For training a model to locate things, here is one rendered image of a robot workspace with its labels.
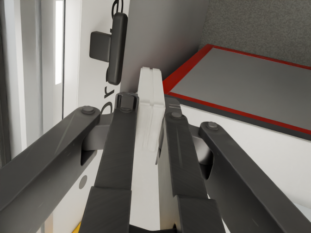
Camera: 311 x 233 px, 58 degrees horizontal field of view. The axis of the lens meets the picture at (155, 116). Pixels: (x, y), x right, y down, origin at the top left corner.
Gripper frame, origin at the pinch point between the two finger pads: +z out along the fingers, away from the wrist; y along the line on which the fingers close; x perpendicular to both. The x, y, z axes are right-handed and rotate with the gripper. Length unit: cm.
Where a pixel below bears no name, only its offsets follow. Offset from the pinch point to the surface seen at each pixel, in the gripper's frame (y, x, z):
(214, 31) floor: 27, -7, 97
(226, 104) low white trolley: 16.1, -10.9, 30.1
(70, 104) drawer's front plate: -7.7, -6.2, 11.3
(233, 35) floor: 34, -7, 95
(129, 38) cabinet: -2.8, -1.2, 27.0
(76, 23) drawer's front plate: -7.3, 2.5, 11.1
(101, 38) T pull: -5.0, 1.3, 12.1
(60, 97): -8.8, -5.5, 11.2
